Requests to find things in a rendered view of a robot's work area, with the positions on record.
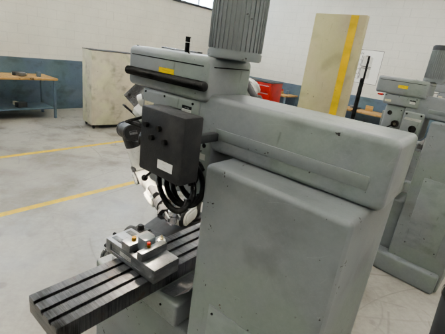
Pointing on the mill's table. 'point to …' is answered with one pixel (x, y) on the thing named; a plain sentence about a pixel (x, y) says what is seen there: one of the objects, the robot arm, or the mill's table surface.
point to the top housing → (191, 71)
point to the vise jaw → (132, 243)
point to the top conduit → (167, 78)
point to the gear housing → (190, 106)
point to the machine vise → (144, 257)
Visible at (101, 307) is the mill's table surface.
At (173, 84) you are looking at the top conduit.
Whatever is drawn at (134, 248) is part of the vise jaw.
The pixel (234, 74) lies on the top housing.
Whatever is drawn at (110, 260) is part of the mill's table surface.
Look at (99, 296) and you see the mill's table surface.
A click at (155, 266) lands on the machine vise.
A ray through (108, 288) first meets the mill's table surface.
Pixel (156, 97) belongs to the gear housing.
